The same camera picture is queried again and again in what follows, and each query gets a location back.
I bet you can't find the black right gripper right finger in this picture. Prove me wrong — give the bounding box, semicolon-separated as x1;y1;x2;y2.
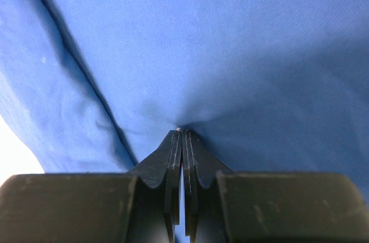
182;130;368;242

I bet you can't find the blue surgical cloth wrap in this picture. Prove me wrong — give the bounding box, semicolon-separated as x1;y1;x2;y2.
1;0;368;242

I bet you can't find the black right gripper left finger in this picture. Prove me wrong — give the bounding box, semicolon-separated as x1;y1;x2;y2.
1;130;182;242

